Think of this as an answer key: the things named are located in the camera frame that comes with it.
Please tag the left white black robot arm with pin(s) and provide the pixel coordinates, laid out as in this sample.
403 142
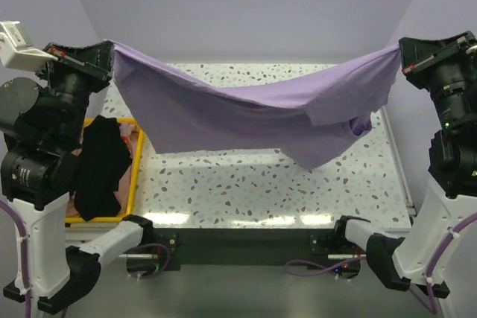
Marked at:
42 120

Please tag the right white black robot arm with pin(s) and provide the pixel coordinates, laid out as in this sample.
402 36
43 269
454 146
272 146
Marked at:
449 207

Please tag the purple t shirt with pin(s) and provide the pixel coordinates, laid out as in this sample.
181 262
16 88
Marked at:
312 119

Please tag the yellow plastic tray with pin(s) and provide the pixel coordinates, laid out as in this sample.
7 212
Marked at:
72 216

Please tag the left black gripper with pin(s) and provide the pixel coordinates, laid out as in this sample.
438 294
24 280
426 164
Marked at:
95 59

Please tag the black t shirt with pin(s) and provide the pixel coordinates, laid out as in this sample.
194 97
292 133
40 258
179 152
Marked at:
103 161

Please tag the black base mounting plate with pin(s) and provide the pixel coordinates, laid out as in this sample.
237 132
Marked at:
309 248

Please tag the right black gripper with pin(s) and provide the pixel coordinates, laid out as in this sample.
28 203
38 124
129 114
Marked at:
418 56

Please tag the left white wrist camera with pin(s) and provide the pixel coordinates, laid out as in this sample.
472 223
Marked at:
18 51

